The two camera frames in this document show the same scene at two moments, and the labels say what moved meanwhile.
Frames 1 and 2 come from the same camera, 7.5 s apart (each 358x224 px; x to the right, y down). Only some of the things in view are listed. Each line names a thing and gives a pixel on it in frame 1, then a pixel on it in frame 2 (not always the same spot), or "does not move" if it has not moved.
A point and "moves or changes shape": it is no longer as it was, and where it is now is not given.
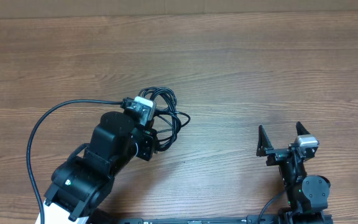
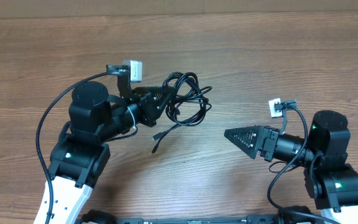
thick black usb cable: [168, 121] moves or changes shape
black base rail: [255, 219] does not move
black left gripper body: [145, 144] → [146, 114]
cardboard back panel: [25, 9] does not move
